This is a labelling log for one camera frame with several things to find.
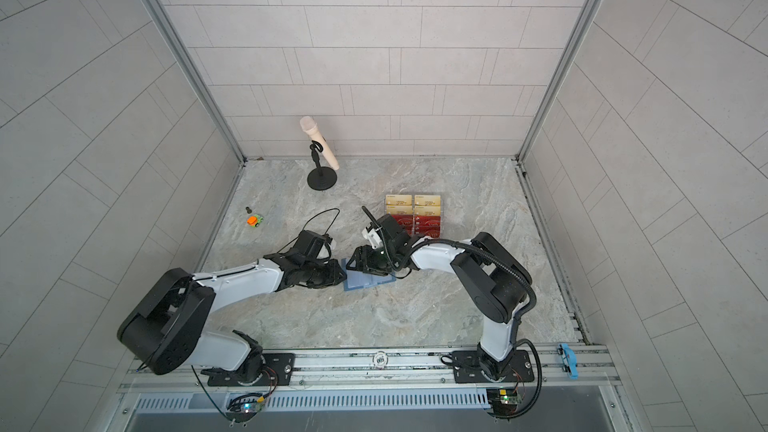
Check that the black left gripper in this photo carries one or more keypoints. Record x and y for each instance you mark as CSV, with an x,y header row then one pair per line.
x,y
334,275

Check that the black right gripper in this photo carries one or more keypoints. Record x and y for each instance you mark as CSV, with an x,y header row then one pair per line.
x,y
360,252

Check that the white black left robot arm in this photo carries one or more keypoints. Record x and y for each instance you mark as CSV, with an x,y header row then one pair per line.
x,y
167,329

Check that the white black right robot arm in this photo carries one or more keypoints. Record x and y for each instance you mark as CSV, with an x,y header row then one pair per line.
x,y
497,283

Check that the red vip card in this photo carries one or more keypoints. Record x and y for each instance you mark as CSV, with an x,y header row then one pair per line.
x,y
424,225

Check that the clear acrylic card tray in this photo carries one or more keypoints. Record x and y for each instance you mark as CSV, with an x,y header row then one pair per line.
x,y
418,214

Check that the green orange toy truck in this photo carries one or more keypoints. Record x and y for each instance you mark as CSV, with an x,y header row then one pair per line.
x,y
254,220

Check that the black microphone stand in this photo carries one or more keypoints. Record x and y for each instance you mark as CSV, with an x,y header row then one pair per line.
x,y
320,178

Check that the cream microphone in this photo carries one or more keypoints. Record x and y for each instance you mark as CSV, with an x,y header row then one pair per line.
x,y
311,129

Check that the left green circuit board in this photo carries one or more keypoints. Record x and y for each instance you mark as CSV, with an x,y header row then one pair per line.
x,y
243,408

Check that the green circuit board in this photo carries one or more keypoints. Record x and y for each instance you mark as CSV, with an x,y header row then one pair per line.
x,y
243,408
503,403

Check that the right green circuit board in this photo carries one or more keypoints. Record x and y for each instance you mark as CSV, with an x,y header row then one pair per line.
x,y
503,403

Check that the aluminium mounting rail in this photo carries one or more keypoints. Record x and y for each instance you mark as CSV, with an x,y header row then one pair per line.
x,y
382,369

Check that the blue clip on rail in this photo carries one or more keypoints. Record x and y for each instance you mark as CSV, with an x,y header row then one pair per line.
x,y
569,361

